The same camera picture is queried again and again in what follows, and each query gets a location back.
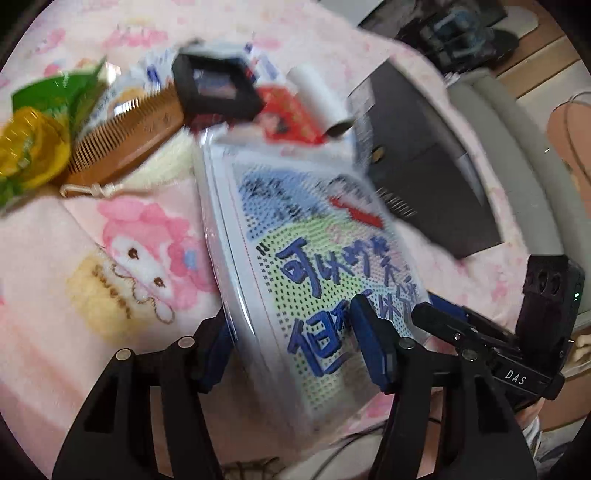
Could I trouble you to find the round orange wall decoration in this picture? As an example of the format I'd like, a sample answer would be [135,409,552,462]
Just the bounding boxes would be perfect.
[547,90,591,199]

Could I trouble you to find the cartoon diamond painting kit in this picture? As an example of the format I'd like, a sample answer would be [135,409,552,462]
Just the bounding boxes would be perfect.
[191,85,432,435]

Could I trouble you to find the yellow wrapped snack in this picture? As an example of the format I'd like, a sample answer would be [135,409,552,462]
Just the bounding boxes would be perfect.
[0,107,72,190]

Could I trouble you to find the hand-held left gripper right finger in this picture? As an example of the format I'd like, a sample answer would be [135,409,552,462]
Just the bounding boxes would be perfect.
[350,294,539,480]

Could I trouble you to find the grey green bed headboard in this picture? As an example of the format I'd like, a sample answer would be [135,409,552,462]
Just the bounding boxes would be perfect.
[445,74,573,296]

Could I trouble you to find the white paper roll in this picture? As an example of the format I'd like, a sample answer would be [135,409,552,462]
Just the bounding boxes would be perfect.
[287,65,355,138]

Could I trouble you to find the black shoe box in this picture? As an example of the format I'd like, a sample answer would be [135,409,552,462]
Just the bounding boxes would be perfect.
[348,60,504,259]

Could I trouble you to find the green snack packet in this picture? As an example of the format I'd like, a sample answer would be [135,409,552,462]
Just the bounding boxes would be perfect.
[0,58,112,208]

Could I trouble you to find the wooden comb with tassel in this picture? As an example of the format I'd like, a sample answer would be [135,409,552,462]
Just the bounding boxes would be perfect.
[60,85,195,199]

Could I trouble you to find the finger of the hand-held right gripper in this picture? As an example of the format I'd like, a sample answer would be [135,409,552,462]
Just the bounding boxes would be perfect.
[427,291,518,344]
[410,303,488,360]

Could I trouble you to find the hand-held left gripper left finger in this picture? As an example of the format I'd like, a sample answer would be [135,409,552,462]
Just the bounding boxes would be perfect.
[51,307,234,480]

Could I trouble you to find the black square display frame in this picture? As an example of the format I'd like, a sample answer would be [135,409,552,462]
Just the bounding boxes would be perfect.
[172,50,265,121]

